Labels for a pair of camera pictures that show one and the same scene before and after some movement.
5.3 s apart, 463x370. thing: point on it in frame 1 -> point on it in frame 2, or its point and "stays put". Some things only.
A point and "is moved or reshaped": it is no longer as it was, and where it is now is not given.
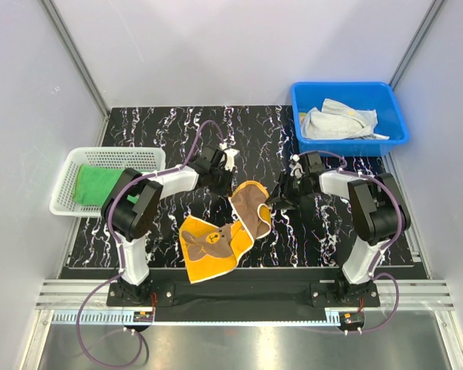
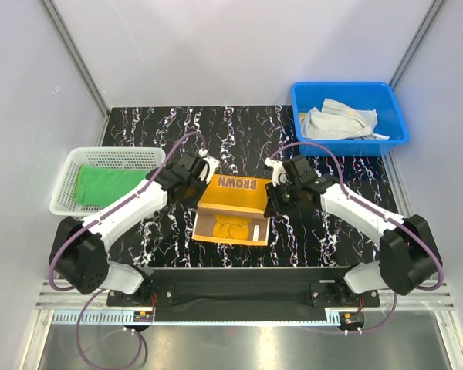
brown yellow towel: [211, 249] is moved or reshaped
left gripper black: [226, 190] -> [196, 199]
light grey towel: [336, 119] stays put
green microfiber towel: [92, 183] stays put
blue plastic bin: [380, 96] stays put
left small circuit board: [143, 316] stays put
